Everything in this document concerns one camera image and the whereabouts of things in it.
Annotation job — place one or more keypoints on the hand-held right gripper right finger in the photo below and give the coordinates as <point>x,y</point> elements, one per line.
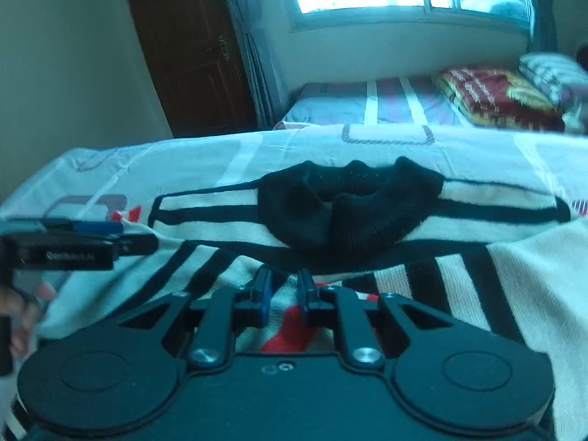
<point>304,295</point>

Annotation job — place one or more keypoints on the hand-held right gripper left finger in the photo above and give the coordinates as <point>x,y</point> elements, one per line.
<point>265,295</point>

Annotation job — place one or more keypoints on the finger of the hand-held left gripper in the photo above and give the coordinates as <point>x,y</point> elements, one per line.
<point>135,243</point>
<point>99,228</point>

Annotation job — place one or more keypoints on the striped knit sweater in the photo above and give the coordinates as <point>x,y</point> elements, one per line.
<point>367,220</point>

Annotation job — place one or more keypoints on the person's left hand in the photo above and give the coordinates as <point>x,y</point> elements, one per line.
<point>25,307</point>

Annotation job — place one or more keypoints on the dark wooden door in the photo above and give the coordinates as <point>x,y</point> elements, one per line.
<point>183,46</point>

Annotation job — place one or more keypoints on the bed with striped sheet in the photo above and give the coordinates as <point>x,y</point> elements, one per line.
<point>395,101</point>

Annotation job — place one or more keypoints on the blue-grey curtain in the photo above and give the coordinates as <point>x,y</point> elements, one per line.
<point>257,55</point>
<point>542,4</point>

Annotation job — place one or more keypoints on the red patterned pillow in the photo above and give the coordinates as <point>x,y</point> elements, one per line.
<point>496,94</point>

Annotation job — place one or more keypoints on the grey striped pillow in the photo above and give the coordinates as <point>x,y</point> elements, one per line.
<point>551,76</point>

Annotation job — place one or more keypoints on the pale bundled cloth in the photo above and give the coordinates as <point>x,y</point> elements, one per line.
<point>494,7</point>

